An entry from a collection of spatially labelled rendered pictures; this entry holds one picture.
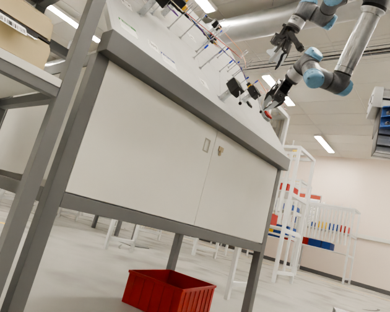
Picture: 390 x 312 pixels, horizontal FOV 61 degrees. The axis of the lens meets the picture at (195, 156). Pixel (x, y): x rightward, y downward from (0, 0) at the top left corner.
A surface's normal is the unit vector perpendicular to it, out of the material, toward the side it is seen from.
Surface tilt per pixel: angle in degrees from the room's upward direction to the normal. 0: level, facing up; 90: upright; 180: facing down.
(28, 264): 90
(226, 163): 90
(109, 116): 90
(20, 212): 90
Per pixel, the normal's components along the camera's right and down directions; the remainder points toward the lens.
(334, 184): -0.59, -0.32
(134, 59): 0.74, 0.05
